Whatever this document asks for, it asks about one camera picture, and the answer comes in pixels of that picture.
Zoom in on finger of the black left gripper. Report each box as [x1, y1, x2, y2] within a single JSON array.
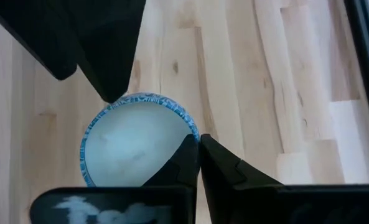
[[0, 0, 79, 81], [64, 0, 147, 104]]

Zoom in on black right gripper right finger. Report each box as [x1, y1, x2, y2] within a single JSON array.
[[199, 133, 369, 224]]

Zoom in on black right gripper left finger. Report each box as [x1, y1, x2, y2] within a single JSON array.
[[29, 133, 201, 224]]

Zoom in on white candle cup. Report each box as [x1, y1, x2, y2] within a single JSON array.
[[79, 92, 201, 188]]

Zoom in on black metal table frame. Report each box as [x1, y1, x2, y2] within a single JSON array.
[[343, 0, 369, 152]]

